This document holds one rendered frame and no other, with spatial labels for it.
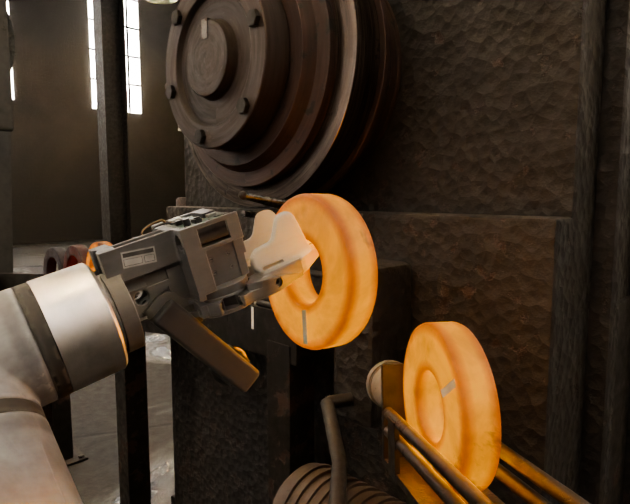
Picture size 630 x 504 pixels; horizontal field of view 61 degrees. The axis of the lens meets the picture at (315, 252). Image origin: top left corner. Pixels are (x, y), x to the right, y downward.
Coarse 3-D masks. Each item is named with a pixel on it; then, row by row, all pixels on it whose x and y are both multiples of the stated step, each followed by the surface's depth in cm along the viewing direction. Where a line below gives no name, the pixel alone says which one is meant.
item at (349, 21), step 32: (352, 0) 74; (352, 32) 74; (352, 64) 74; (352, 96) 76; (320, 128) 80; (352, 128) 80; (320, 160) 80; (224, 192) 98; (256, 192) 92; (288, 192) 86
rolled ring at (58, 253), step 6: (48, 252) 174; (54, 252) 170; (60, 252) 170; (48, 258) 175; (54, 258) 171; (60, 258) 168; (48, 264) 177; (54, 264) 178; (60, 264) 168; (48, 270) 178; (54, 270) 179
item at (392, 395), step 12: (384, 372) 57; (396, 372) 57; (384, 384) 57; (396, 384) 57; (384, 396) 57; (396, 396) 57; (384, 408) 57; (396, 408) 57; (384, 420) 57; (384, 444) 57; (384, 456) 57
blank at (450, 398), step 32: (416, 352) 52; (448, 352) 45; (480, 352) 45; (416, 384) 53; (448, 384) 45; (480, 384) 43; (416, 416) 53; (448, 416) 45; (480, 416) 42; (448, 448) 45; (480, 448) 42; (480, 480) 44
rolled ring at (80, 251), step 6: (72, 246) 159; (78, 246) 158; (84, 246) 159; (66, 252) 163; (72, 252) 159; (78, 252) 156; (84, 252) 156; (66, 258) 164; (72, 258) 163; (78, 258) 156; (84, 258) 155; (66, 264) 164; (72, 264) 165
